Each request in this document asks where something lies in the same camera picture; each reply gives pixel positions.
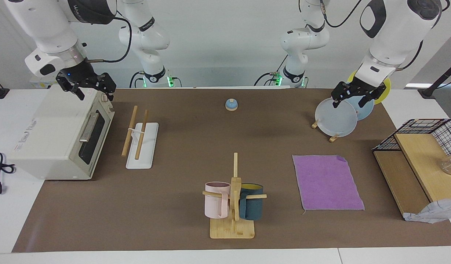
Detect purple and grey towel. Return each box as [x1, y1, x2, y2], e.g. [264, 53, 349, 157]
[292, 154, 365, 211]

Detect wooden plate rack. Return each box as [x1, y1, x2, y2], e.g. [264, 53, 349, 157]
[312, 119, 339, 143]

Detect white towel rack wooden bars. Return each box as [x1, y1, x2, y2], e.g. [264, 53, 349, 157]
[121, 106, 159, 169]

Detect light blue plate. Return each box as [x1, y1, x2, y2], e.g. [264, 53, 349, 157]
[345, 93, 375, 121]

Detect grey plate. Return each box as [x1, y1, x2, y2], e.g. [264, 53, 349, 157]
[315, 98, 358, 138]

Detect yellow plate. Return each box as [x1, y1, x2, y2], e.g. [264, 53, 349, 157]
[347, 70, 391, 95]

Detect cream toaster oven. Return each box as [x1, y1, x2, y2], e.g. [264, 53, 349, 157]
[8, 85, 115, 180]

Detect black stand pole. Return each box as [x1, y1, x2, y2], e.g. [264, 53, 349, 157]
[418, 59, 451, 99]

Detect wooden shelf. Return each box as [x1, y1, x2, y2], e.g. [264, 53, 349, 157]
[373, 133, 451, 220]

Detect brown table mat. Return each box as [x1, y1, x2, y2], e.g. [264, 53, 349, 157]
[12, 88, 451, 253]

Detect patterned grey cloth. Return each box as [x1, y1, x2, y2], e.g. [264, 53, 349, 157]
[404, 197, 451, 224]

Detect dark teal mug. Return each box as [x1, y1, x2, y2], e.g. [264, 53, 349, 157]
[239, 183, 264, 221]

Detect pink mug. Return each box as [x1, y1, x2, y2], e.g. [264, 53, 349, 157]
[205, 182, 231, 219]

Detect wooden mug tree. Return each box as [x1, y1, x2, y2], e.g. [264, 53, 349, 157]
[202, 153, 267, 239]

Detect black base cable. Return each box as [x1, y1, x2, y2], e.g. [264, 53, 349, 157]
[129, 71, 145, 88]
[254, 55, 286, 87]

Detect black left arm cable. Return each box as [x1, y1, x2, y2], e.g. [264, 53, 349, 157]
[320, 0, 363, 28]

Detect black wire basket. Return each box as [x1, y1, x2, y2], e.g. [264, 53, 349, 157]
[372, 118, 451, 156]

